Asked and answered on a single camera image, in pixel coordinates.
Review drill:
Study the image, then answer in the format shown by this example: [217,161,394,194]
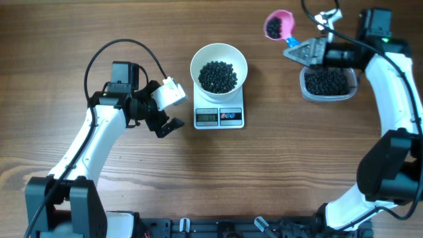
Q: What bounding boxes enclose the pink scoop blue handle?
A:
[264,9,300,48]

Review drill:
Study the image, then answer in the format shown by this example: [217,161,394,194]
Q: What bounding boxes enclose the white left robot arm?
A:
[24,61,187,237]

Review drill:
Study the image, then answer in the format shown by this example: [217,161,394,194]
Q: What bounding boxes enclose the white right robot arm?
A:
[282,8,422,235]

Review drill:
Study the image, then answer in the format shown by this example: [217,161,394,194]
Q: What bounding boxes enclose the white digital kitchen scale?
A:
[194,85,245,130]

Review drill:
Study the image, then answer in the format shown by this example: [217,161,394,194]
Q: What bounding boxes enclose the white bowl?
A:
[190,43,248,101]

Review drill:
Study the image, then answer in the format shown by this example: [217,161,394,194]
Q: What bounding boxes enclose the clear container of black beans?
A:
[299,67,358,102]

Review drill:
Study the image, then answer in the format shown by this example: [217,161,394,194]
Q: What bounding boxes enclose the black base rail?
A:
[135,216,374,238]

